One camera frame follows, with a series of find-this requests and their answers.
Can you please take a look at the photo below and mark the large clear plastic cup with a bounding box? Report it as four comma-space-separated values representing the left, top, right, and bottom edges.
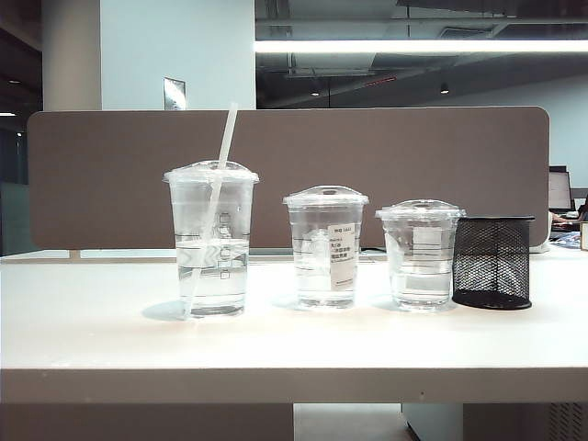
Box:
163, 159, 261, 319

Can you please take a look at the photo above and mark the white plastic straw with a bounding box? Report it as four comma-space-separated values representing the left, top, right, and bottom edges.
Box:
184, 102, 239, 322

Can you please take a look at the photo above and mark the seated person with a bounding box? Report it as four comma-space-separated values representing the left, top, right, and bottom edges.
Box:
552, 194, 588, 232

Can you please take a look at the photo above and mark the black mesh pen holder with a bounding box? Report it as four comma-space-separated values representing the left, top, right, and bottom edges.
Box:
451, 215, 537, 310

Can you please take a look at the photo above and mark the small clear plastic cup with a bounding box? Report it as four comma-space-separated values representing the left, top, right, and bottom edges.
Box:
374, 198, 467, 313

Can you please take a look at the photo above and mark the long white ceiling light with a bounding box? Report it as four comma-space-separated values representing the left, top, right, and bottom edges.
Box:
254, 39, 588, 54

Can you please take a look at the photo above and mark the medium clear cup with label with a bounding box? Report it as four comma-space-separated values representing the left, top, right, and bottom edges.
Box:
282, 185, 371, 311

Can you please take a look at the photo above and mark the computer monitor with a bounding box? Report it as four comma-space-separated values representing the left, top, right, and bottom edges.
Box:
548, 165, 574, 214

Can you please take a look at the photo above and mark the framed wall sign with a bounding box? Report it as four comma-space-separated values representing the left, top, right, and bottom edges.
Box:
163, 76, 187, 111

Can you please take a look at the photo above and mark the brown fabric desk divider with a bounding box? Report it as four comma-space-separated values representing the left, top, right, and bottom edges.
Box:
27, 106, 551, 252

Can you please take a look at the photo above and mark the white square pillar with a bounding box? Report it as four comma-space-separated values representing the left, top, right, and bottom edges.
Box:
41, 0, 103, 112

